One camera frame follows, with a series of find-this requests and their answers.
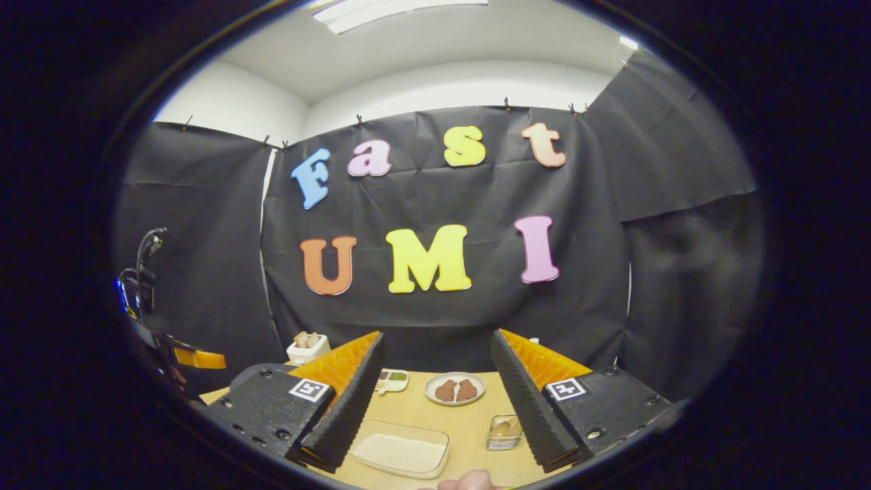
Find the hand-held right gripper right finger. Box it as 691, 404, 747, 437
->
490, 329, 676, 474

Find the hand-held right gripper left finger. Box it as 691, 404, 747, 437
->
204, 331, 387, 474

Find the metal wire chopstick holder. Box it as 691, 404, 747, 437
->
486, 413, 525, 452

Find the dark grey rice cooker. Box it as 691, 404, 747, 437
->
227, 363, 295, 393

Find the small divided grain dish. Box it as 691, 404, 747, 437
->
375, 368, 411, 396

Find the clear plastic container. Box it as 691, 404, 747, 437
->
348, 418, 452, 481

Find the white toaster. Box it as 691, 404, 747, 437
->
286, 331, 333, 367

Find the round white plate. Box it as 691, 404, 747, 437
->
424, 372, 487, 408

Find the large ceiling light panel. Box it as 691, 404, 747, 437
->
312, 0, 490, 35

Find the black stand with cables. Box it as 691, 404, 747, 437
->
114, 227, 169, 327

